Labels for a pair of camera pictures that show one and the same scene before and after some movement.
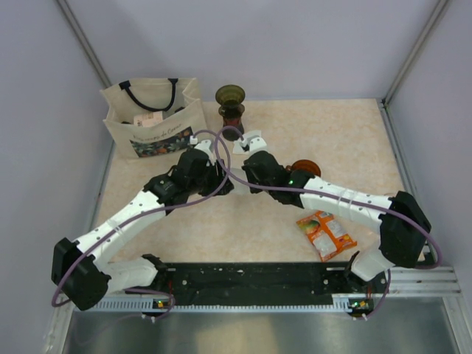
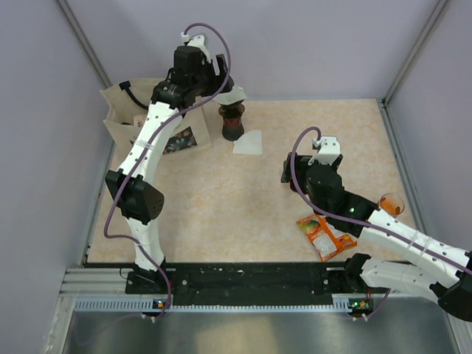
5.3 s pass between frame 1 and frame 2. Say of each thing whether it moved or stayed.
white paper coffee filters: stayed
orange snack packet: stayed
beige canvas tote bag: stayed
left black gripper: moved
